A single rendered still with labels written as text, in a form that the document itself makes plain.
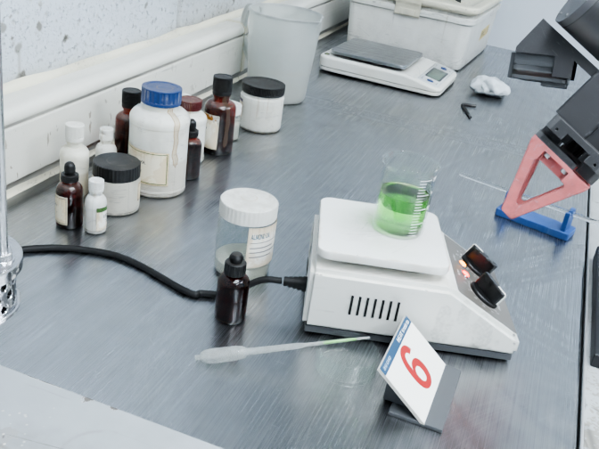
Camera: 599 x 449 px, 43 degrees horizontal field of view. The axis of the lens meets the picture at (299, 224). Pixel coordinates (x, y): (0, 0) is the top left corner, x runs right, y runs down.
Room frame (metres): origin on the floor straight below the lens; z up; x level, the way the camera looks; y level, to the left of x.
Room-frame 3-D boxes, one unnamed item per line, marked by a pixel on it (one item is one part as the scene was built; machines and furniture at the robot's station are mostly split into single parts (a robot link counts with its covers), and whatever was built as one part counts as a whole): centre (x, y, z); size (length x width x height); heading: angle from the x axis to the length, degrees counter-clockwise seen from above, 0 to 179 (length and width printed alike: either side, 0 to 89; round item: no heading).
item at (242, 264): (0.61, 0.05, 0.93); 0.03 x 0.03 x 0.07
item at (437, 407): (0.54, -0.12, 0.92); 0.09 x 0.06 x 0.04; 163
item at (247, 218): (0.70, 0.05, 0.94); 0.06 x 0.06 x 0.08
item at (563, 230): (0.93, -0.31, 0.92); 0.10 x 0.03 x 0.04; 58
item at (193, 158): (0.92, 0.15, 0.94); 0.03 x 0.03 x 0.08
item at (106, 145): (0.87, 0.25, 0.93); 0.03 x 0.03 x 0.07
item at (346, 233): (0.66, -0.08, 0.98); 0.12 x 0.12 x 0.01; 1
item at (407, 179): (0.66, -0.09, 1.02); 0.06 x 0.05 x 0.08; 131
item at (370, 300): (0.66, -0.10, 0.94); 0.22 x 0.13 x 0.08; 91
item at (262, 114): (1.15, 0.09, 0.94); 0.07 x 0.07 x 0.07
